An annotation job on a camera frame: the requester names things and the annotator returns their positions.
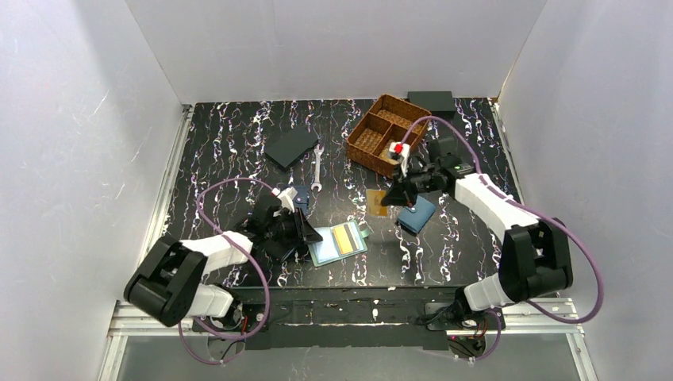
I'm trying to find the gold credit card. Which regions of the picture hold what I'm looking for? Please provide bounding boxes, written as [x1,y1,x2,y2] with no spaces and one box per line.
[331,223,363,256]
[366,189,388,217]

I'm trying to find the green card holder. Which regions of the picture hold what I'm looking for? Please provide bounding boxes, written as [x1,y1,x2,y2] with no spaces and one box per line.
[308,221,372,267]

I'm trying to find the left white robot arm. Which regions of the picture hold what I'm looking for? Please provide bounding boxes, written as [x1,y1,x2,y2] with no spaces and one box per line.
[123,196,323,331]

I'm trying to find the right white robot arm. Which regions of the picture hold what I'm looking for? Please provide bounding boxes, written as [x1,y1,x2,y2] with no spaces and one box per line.
[381,140,573,318]

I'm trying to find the light blue card holder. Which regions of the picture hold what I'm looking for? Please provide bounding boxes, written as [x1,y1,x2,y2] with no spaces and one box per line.
[396,196,436,235]

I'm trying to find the navy blue card holder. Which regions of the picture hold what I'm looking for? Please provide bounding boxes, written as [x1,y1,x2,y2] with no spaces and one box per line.
[293,185,310,216]

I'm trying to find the brown woven divided basket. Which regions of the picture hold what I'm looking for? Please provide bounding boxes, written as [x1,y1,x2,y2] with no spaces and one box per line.
[347,94,431,179]

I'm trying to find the black rectangular box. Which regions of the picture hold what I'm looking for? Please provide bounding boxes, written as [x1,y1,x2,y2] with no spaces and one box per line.
[407,90,456,120]

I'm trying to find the black flat square pad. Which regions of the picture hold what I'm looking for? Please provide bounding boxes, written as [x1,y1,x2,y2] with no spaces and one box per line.
[264,128,318,171]

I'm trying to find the silver open-end wrench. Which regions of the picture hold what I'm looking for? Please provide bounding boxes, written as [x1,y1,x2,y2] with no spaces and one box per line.
[310,144,324,192]

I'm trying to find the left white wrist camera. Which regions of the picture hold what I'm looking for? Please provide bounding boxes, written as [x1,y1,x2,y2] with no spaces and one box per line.
[271,187,298,212]

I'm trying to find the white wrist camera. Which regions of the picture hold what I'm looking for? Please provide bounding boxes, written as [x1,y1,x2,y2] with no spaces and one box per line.
[271,187,298,212]
[388,142,410,178]

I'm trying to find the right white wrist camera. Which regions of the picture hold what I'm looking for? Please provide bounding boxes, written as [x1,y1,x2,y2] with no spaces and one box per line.
[388,142,410,178]

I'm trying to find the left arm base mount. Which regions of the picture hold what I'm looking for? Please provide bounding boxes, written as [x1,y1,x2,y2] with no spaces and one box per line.
[191,304,264,334]

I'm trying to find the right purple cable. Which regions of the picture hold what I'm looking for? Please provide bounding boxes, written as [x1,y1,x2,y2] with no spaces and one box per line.
[402,115,606,364]

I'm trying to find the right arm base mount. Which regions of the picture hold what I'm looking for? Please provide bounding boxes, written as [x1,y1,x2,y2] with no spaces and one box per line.
[414,300,504,363]

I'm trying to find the aluminium frame rail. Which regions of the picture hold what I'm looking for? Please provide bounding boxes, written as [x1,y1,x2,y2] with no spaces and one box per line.
[98,105,248,381]

